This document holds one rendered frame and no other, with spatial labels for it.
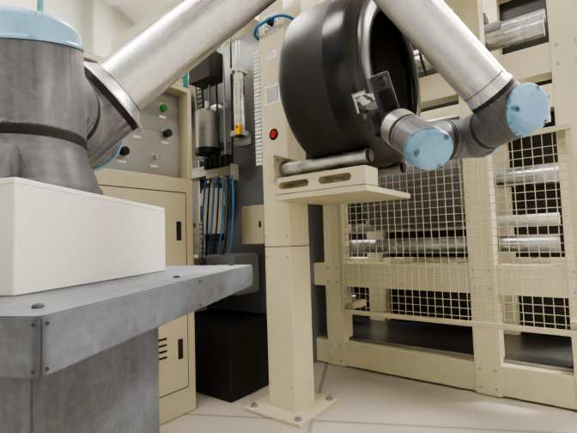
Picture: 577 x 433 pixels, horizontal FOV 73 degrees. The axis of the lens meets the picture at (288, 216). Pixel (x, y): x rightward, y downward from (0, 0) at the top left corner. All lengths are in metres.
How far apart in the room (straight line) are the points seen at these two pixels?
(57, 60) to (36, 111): 0.08
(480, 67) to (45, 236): 0.74
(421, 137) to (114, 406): 0.72
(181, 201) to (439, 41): 1.09
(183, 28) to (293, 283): 0.97
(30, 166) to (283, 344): 1.17
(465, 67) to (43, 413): 0.81
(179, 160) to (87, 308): 1.35
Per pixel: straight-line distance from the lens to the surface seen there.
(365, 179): 1.20
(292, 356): 1.54
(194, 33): 0.85
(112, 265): 0.55
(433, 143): 0.88
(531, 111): 0.85
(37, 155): 0.58
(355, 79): 1.21
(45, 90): 0.62
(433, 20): 0.83
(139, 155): 1.55
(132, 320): 0.38
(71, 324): 0.32
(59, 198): 0.48
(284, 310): 1.52
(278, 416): 1.58
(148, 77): 0.82
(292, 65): 1.30
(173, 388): 1.62
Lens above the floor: 0.64
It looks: 4 degrees up
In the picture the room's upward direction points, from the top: 2 degrees counter-clockwise
